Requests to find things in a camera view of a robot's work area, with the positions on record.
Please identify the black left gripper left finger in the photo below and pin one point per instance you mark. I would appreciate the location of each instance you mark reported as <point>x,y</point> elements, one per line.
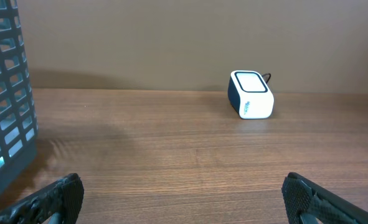
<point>59,202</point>

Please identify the white barcode scanner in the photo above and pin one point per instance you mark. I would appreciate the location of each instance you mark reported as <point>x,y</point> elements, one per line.
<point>249,94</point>

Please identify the dark grey plastic basket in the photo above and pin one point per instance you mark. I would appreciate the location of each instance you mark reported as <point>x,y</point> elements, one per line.
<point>18,122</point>

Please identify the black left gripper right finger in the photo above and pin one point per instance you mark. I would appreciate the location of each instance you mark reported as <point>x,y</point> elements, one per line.
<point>307,202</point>

